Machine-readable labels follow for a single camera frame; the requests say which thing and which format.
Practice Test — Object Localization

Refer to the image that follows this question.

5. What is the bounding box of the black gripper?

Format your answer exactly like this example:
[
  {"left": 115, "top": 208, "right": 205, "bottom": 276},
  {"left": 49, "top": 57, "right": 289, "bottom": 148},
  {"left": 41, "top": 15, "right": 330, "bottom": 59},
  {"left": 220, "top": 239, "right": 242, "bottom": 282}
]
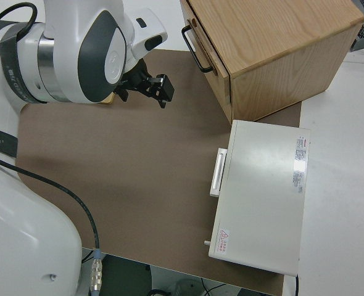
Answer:
[{"left": 115, "top": 60, "right": 175, "bottom": 109}]

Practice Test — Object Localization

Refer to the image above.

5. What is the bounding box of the black metal drawer handle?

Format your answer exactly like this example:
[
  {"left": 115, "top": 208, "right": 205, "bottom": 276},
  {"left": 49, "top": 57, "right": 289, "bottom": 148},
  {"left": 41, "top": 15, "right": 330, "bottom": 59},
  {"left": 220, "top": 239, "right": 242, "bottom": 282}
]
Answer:
[{"left": 181, "top": 25, "right": 214, "bottom": 73}]

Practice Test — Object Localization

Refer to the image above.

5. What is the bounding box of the light wooden drawer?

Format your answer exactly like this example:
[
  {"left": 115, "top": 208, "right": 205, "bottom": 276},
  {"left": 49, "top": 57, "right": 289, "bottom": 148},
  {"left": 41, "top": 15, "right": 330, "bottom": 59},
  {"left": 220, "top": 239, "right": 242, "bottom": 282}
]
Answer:
[{"left": 180, "top": 0, "right": 230, "bottom": 78}]

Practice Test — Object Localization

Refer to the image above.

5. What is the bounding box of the wooden mug rack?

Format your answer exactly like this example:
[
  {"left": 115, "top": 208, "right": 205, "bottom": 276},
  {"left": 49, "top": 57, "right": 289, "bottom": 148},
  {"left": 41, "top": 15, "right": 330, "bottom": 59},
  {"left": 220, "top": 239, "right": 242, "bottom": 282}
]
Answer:
[{"left": 97, "top": 92, "right": 115, "bottom": 105}]

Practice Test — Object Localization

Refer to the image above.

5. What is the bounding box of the brown table mat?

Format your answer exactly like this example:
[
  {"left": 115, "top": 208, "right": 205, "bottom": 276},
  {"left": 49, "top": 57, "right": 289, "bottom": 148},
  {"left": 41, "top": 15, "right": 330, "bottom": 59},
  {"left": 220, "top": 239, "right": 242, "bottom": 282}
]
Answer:
[{"left": 15, "top": 49, "right": 303, "bottom": 296}]

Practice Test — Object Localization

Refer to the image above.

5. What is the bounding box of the light wooden cabinet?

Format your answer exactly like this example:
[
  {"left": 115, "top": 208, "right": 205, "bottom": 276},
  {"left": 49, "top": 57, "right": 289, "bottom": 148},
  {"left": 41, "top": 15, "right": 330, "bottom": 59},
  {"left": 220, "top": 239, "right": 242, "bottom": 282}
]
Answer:
[{"left": 180, "top": 0, "right": 364, "bottom": 123}]

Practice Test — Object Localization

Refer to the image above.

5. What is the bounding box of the white toaster oven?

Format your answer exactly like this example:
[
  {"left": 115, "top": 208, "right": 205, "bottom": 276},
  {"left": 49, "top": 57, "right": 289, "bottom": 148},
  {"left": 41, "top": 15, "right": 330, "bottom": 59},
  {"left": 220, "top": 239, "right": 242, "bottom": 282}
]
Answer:
[{"left": 204, "top": 119, "right": 312, "bottom": 277}]

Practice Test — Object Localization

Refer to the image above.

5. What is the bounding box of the white oven door handle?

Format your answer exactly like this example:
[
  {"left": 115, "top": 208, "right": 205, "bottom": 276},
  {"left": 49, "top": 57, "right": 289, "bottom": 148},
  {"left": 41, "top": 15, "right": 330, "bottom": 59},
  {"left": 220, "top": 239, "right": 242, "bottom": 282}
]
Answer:
[{"left": 209, "top": 147, "right": 228, "bottom": 198}]

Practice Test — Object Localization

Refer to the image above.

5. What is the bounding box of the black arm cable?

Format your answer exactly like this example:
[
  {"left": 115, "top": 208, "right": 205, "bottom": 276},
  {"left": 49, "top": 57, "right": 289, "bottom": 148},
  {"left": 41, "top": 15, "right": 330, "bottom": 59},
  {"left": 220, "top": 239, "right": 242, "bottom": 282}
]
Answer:
[{"left": 0, "top": 2, "right": 104, "bottom": 294}]

